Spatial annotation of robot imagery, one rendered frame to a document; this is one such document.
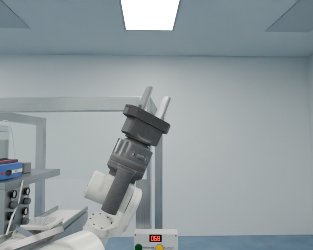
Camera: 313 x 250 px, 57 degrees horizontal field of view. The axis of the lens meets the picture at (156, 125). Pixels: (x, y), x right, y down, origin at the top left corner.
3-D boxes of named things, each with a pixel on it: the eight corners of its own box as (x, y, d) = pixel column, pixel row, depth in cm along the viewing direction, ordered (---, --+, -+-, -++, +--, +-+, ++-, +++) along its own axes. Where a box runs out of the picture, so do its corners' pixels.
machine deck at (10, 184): (4, 191, 128) (5, 182, 128) (-77, 190, 130) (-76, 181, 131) (60, 174, 190) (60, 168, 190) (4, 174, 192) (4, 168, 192)
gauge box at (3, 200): (3, 235, 127) (5, 189, 128) (-20, 234, 128) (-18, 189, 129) (29, 221, 149) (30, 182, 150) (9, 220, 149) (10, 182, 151)
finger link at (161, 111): (163, 96, 72) (153, 118, 71) (170, 96, 69) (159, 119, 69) (168, 99, 73) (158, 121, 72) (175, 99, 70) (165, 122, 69)
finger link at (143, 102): (155, 87, 67) (144, 111, 66) (148, 88, 70) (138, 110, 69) (149, 84, 66) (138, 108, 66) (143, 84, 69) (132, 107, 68)
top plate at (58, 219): (48, 230, 184) (48, 227, 184) (11, 229, 186) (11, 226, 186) (63, 219, 208) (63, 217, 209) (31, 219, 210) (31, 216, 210)
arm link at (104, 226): (143, 185, 69) (121, 229, 72) (109, 170, 68) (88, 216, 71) (142, 198, 63) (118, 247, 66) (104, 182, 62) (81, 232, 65)
